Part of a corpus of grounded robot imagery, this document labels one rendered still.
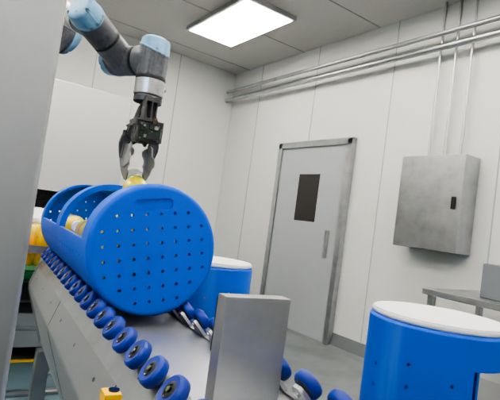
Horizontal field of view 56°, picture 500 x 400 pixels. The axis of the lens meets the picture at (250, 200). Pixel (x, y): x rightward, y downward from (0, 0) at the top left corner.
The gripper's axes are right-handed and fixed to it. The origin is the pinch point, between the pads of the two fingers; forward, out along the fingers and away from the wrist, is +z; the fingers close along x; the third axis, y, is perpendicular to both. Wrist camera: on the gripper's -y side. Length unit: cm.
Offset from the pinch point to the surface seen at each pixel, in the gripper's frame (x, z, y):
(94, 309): -10.1, 28.7, 23.2
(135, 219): -4.4, 10.0, 22.2
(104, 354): -11, 33, 38
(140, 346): -9, 27, 52
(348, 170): 295, -57, -263
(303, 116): 292, -125, -356
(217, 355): -4, 24, 66
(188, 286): 9.6, 23.3, 22.3
